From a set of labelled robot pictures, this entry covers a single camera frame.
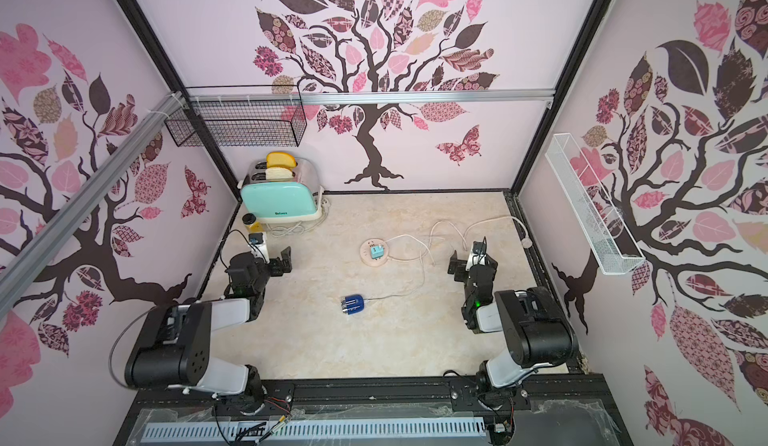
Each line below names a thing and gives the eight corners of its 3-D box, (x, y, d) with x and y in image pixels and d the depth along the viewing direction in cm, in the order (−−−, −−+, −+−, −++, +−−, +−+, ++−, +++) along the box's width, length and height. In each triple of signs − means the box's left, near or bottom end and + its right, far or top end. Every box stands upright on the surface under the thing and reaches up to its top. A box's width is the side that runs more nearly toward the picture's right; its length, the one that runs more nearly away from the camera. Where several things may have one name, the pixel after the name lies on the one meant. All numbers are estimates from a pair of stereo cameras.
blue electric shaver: (342, 316, 90) (340, 311, 87) (344, 299, 93) (342, 294, 90) (363, 316, 90) (361, 311, 87) (364, 299, 93) (363, 294, 90)
